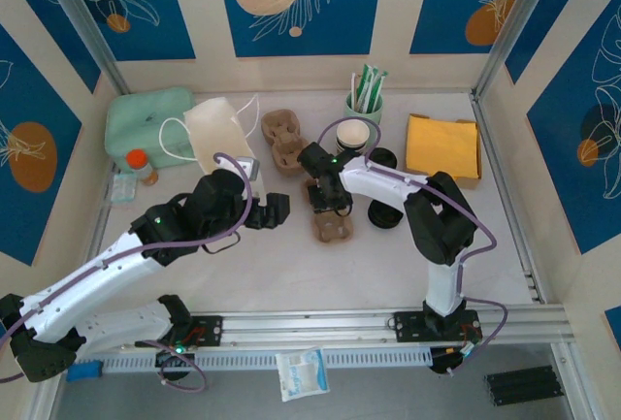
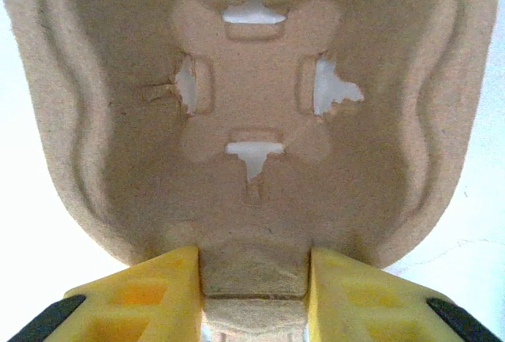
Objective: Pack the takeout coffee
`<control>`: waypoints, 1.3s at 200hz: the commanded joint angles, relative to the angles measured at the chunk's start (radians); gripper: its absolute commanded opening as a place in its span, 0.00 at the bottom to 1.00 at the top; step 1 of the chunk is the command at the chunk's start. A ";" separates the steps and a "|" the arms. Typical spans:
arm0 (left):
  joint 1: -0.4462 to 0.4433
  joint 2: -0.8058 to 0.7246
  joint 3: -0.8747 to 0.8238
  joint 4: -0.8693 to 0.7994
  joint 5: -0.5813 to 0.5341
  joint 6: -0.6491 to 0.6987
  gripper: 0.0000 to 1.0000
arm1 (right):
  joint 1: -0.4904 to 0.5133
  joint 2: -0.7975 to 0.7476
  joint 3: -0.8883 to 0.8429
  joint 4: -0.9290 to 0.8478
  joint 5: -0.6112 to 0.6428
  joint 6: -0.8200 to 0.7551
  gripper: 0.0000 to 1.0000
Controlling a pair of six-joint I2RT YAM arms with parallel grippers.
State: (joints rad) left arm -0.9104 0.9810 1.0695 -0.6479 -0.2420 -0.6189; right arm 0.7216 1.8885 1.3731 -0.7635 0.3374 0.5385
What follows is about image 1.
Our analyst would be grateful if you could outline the brown cardboard cup carrier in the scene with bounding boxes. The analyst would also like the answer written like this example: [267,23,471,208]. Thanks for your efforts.
[261,109,310,178]
[307,179,354,245]

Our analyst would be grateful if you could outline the black plastic cup lids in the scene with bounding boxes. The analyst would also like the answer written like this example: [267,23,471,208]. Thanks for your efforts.
[366,196,406,230]

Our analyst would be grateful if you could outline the black plastic cup lid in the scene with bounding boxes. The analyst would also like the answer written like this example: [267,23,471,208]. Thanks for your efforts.
[371,146,400,170]

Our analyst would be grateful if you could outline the white paper takeout bag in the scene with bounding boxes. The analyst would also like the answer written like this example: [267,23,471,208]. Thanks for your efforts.
[158,94,266,199]

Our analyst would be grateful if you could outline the mint green straw holder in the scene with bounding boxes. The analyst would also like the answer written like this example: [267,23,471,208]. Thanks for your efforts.
[343,92,384,125]

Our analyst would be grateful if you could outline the orange lid bottle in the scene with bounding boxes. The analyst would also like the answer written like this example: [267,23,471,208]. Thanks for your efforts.
[125,148,160,187]

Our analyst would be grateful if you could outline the green wrapped straw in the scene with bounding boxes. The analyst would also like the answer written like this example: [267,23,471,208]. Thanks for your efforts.
[356,64,370,113]
[362,65,380,114]
[369,70,389,114]

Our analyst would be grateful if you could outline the small clear plastic packet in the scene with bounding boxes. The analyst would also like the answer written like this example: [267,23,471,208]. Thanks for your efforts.
[110,172,140,206]

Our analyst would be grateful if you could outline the mint green zip pouch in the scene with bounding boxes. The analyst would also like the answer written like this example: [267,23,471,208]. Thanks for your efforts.
[105,87,198,170]

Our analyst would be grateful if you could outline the yellow napkin stack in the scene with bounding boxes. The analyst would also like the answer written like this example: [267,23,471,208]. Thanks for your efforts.
[406,113,481,181]

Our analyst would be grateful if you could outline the yellow napkins in box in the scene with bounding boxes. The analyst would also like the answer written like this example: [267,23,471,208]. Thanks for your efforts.
[401,113,484,192]

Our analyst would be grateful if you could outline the white blue wipe packet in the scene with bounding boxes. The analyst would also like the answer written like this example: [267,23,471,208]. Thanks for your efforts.
[275,345,332,404]

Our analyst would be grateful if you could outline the blue plastic clip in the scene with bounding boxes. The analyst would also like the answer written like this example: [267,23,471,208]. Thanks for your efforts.
[66,362,104,384]

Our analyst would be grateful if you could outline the black ribbed bar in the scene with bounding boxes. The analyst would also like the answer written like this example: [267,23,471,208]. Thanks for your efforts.
[483,365,567,408]

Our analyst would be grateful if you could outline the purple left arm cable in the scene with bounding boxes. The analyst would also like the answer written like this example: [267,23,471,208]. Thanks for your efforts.
[0,151,254,393]

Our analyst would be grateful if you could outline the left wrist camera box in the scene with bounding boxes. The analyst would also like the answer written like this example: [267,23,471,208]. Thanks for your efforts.
[232,156,260,183]

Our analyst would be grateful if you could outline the aluminium front rail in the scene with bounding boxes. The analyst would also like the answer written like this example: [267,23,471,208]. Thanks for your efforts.
[41,303,576,356]

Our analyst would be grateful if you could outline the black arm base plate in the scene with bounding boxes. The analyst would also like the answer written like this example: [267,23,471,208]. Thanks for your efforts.
[134,314,225,349]
[387,310,484,344]

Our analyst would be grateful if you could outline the white slotted cable duct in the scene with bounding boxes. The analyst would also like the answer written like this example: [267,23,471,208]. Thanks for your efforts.
[72,348,434,375]

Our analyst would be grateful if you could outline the aluminium corner post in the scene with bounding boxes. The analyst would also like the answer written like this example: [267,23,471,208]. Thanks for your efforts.
[472,0,567,102]
[36,0,130,97]

